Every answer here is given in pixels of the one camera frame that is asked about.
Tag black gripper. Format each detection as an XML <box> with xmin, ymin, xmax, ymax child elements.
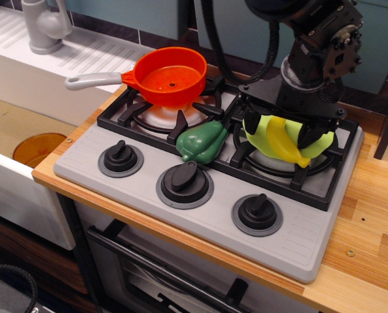
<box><xmin>239</xmin><ymin>77</ymin><xmax>347</xmax><ymax>147</ymax></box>

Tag yellow toy banana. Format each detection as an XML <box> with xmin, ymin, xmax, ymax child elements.
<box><xmin>266</xmin><ymin>116</ymin><xmax>310</xmax><ymax>168</ymax></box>

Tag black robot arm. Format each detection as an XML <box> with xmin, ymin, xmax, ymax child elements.
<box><xmin>240</xmin><ymin>1</ymin><xmax>363</xmax><ymax>148</ymax></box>

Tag black burner grate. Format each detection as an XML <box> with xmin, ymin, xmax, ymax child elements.
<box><xmin>97</xmin><ymin>76</ymin><xmax>359</xmax><ymax>210</ymax></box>

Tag green toy bell pepper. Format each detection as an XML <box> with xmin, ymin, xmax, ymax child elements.
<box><xmin>176</xmin><ymin>121</ymin><xmax>229</xmax><ymax>164</ymax></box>

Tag right black stove knob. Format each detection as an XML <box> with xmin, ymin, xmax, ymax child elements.
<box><xmin>231</xmin><ymin>194</ymin><xmax>283</xmax><ymax>237</ymax></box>

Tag black stove knob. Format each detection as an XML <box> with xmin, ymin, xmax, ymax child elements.
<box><xmin>156</xmin><ymin>161</ymin><xmax>214</xmax><ymax>210</ymax></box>
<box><xmin>231</xmin><ymin>194</ymin><xmax>283</xmax><ymax>237</ymax></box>
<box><xmin>98</xmin><ymin>140</ymin><xmax>144</xmax><ymax>178</ymax></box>

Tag grey toy stove top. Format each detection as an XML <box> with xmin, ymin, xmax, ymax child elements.
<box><xmin>53</xmin><ymin>122</ymin><xmax>364</xmax><ymax>282</ymax></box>

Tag middle black stove knob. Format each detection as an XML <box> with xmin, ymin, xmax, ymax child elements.
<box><xmin>156</xmin><ymin>161</ymin><xmax>214</xmax><ymax>210</ymax></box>

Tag left black stove knob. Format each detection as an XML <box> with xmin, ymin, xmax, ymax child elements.
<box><xmin>98</xmin><ymin>140</ymin><xmax>144</xmax><ymax>178</ymax></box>

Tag toy oven door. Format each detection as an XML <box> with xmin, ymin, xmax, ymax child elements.
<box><xmin>87</xmin><ymin>220</ymin><xmax>316</xmax><ymax>312</ymax></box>

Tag orange translucent plate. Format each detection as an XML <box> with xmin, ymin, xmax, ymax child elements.
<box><xmin>12</xmin><ymin>132</ymin><xmax>67</xmax><ymax>168</ymax></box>

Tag grey toy faucet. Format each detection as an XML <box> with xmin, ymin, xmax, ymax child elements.
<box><xmin>21</xmin><ymin>0</ymin><xmax>72</xmax><ymax>55</ymax></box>

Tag white toy sink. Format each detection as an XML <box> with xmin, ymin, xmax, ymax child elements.
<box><xmin>0</xmin><ymin>7</ymin><xmax>149</xmax><ymax>250</ymax></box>

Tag black braided cable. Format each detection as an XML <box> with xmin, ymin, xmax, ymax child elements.
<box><xmin>200</xmin><ymin>0</ymin><xmax>281</xmax><ymax>86</ymax></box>

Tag orange toy pot grey handle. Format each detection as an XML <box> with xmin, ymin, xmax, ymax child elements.
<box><xmin>65</xmin><ymin>47</ymin><xmax>207</xmax><ymax>108</ymax></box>

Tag black cable foreground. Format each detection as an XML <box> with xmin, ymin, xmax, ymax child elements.
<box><xmin>0</xmin><ymin>264</ymin><xmax>38</xmax><ymax>313</ymax></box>

